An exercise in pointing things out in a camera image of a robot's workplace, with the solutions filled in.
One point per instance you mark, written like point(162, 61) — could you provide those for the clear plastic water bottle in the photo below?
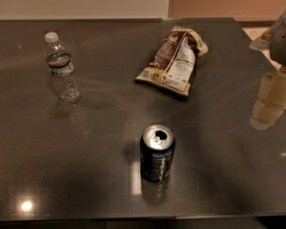
point(59, 61)

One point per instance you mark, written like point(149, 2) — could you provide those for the brown chip bag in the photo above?
point(173, 64)

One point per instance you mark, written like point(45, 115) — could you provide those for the dark blue pepsi can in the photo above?
point(157, 146)

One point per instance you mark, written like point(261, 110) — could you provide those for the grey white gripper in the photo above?
point(284, 42)

